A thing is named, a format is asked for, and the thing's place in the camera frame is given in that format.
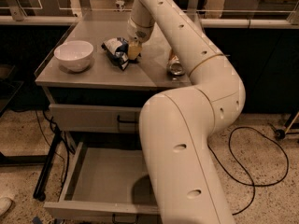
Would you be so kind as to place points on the gold soda can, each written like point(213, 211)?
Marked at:
point(174, 66)

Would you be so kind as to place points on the white shoe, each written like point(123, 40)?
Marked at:
point(5, 204)

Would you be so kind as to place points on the grey drawer cabinet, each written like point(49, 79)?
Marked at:
point(103, 83)

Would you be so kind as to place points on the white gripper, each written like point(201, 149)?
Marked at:
point(139, 34)

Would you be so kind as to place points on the closed upper grey drawer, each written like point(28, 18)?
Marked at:
point(96, 118)

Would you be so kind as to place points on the blue chip bag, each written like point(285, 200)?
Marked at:
point(117, 51)

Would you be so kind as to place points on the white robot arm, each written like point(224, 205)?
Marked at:
point(174, 125)

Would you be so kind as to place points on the open middle grey drawer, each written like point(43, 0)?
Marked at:
point(107, 186)

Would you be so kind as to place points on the black wheeled cart base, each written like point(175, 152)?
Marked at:
point(290, 127)

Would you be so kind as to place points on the white ceramic bowl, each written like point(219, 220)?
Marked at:
point(74, 55)

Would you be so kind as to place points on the black table leg frame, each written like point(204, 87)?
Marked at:
point(44, 160)

